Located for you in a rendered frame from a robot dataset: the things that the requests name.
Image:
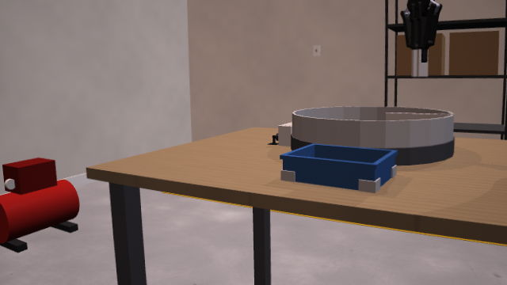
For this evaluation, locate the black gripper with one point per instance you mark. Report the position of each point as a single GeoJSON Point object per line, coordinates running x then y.
{"type": "Point", "coordinates": [425, 36]}

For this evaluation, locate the grey round turntable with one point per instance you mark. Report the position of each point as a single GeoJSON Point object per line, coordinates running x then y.
{"type": "Point", "coordinates": [417, 141]}

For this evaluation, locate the blue rectangular tray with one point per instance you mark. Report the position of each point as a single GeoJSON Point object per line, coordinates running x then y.
{"type": "Point", "coordinates": [339, 166]}

